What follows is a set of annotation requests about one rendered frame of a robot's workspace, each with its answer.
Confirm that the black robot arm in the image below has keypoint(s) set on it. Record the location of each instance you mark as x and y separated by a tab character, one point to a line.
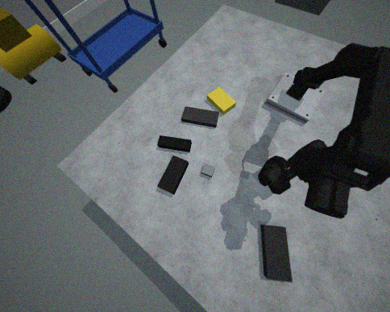
364	143

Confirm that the dark grey controller unit with rocker switches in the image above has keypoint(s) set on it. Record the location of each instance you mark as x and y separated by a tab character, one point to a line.
282	163

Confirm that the yellow rectangular block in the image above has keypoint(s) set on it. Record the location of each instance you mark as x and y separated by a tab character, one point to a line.
221	100

